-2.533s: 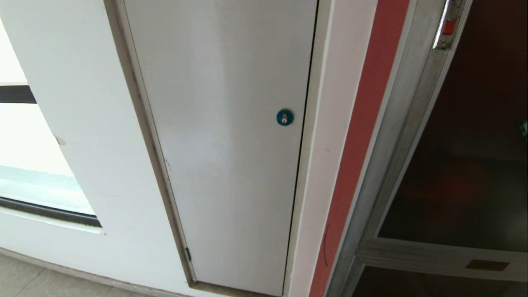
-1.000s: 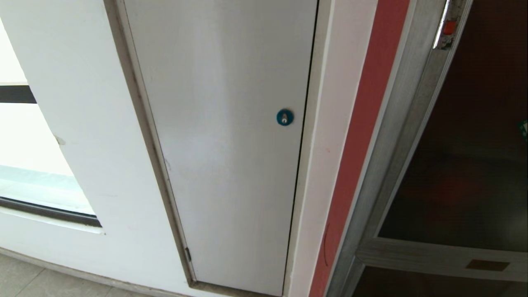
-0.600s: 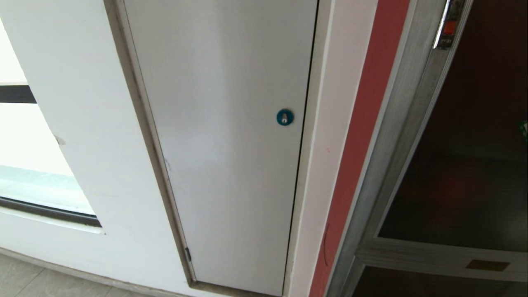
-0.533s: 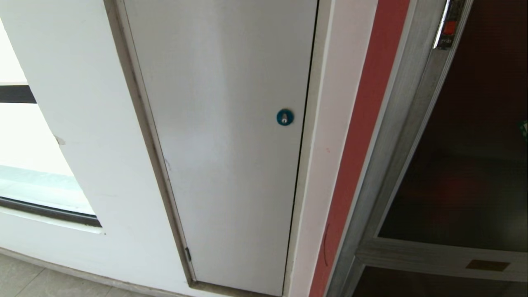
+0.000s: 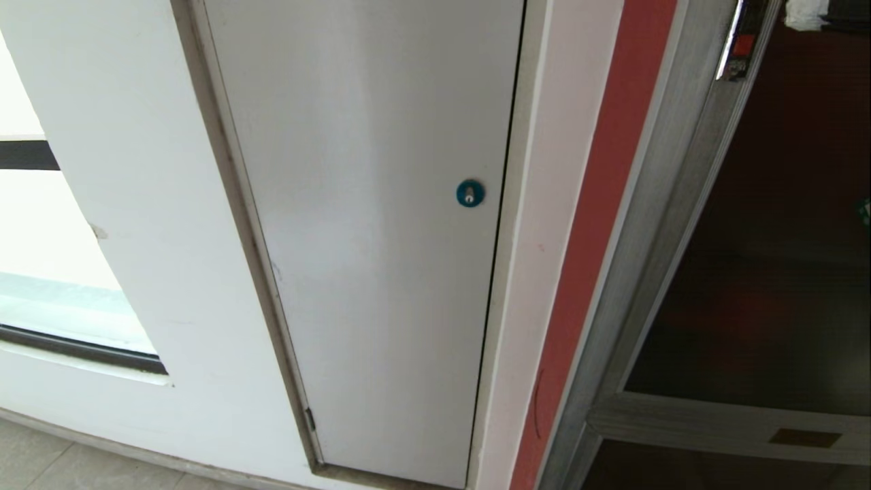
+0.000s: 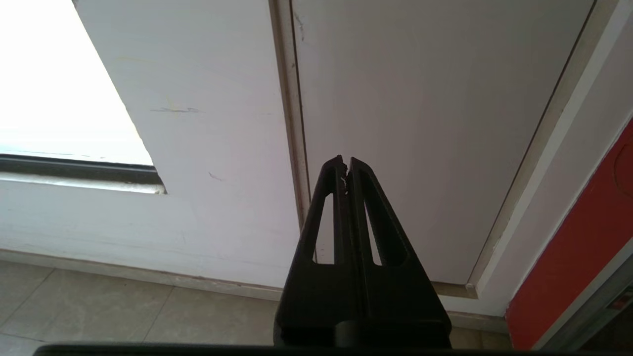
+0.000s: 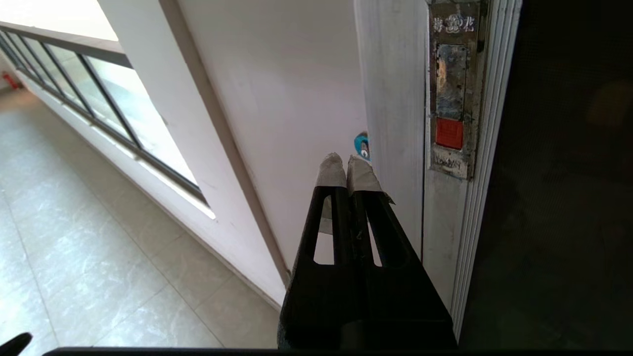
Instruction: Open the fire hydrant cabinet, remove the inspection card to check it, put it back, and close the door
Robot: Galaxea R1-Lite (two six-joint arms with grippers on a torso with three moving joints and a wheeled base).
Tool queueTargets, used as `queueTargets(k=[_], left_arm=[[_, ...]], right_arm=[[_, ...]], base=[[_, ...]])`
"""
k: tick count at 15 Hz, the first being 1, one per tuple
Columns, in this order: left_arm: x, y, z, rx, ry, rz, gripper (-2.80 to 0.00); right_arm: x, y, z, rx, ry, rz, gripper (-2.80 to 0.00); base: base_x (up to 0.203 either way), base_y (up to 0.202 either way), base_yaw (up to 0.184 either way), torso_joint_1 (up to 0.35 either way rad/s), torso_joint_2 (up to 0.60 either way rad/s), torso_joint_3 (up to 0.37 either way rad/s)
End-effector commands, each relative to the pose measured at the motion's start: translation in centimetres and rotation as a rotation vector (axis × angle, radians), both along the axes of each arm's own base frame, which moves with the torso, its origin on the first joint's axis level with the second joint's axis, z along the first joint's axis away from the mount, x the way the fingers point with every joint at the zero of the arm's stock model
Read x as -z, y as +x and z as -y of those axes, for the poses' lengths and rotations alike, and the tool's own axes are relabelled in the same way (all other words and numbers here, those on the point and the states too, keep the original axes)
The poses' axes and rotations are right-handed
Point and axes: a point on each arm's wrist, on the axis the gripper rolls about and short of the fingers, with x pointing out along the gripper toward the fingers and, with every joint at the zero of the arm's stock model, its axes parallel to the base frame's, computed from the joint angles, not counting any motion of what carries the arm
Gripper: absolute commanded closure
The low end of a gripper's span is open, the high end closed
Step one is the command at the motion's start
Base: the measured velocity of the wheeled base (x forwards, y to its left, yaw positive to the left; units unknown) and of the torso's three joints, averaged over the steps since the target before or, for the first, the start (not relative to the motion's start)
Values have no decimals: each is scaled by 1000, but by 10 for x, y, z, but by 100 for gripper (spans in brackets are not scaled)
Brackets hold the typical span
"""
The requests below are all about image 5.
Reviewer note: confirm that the white metal cabinet door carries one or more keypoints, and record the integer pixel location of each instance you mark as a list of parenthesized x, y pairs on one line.
[(381, 272)]

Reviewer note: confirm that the round blue door knob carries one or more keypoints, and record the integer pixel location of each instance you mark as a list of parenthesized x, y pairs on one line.
[(470, 193)]

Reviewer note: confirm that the small black door hinge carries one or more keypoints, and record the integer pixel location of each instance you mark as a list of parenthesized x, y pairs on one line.
[(309, 419)]

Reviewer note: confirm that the silver framed glass door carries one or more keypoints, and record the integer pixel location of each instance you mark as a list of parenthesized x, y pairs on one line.
[(748, 286)]

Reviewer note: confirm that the black framed window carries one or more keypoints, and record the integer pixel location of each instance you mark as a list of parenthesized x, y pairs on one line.
[(47, 272)]

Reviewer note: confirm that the grey cabinet door frame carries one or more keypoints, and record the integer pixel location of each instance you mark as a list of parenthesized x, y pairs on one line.
[(235, 204)]

